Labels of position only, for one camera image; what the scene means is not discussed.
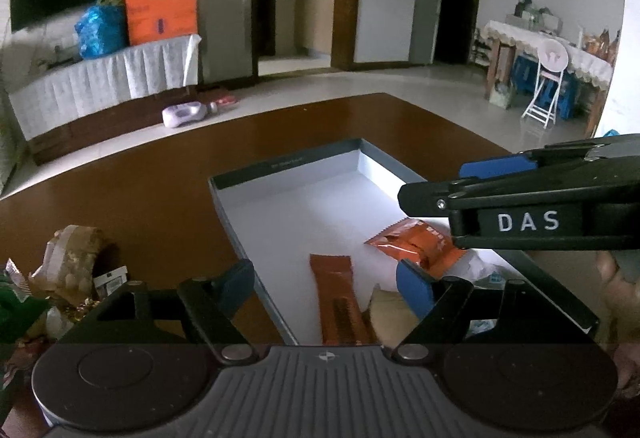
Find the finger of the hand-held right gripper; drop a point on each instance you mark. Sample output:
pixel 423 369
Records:
pixel 430 198
pixel 495 167

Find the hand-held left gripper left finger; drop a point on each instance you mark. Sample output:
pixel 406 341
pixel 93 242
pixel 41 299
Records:
pixel 237 285

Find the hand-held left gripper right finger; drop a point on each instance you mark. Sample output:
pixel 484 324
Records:
pixel 412 290

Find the beige snack packet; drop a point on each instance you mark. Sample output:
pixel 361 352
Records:
pixel 390 313

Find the orange snack packet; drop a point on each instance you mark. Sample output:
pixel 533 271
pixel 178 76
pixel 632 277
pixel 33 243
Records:
pixel 420 243

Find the clear white snack packet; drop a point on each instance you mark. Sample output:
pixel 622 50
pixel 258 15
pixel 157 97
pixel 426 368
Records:
pixel 482 268

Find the brown bar snack packet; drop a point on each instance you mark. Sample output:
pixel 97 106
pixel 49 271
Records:
pixel 335 298

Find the grey cardboard box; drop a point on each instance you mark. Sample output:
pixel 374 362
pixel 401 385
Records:
pixel 300 208

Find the green snack bag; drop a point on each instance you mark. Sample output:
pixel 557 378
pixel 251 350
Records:
pixel 20 308

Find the person's right hand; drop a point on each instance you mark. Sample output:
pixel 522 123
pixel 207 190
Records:
pixel 622 298

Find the green gift bag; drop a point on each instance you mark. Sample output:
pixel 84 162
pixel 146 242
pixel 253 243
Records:
pixel 500 97

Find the blue plastic stools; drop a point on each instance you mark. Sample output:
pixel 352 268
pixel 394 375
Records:
pixel 522 73

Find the shoe rack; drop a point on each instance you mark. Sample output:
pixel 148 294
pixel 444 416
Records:
pixel 482 51

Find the white folding chair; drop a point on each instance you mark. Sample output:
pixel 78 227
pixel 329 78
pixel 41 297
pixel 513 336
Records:
pixel 552 56

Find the side table with lace cloth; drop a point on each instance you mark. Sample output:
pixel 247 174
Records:
pixel 585 63

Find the brown snack bags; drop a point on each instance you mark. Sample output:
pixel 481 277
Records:
pixel 600 43

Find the brown clear snack packet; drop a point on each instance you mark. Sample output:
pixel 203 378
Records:
pixel 70 248

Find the grey door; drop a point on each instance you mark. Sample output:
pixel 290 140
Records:
pixel 427 3

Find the purple plastic bottle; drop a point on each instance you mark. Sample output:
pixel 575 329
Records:
pixel 182 115

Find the red packet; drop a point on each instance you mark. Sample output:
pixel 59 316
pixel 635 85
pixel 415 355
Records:
pixel 224 101

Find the wooden kitchen cabinet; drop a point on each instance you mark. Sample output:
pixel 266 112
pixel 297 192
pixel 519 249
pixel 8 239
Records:
pixel 314 26

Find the dark wooden television cabinet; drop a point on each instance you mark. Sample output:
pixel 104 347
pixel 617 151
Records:
pixel 100 121

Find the orange cardboard box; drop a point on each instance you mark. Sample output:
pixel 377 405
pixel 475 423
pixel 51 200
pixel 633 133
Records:
pixel 160 8

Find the blue woven bag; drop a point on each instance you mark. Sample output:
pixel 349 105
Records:
pixel 100 31

